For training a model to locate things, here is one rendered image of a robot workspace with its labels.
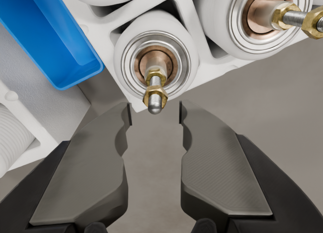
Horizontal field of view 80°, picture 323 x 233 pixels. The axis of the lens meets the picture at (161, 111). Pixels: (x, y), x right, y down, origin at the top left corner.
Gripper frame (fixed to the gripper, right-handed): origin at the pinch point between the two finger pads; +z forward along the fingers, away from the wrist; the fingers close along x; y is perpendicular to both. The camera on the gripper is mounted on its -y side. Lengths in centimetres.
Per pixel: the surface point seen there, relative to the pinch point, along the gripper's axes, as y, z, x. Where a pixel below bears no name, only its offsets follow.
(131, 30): -3.2, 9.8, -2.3
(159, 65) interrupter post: -0.5, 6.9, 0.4
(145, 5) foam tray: -5.1, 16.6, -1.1
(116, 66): 0.3, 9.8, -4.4
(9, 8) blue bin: -5.1, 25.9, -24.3
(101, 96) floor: 15.8, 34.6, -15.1
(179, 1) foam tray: -5.4, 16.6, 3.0
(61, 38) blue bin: 1.3, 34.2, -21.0
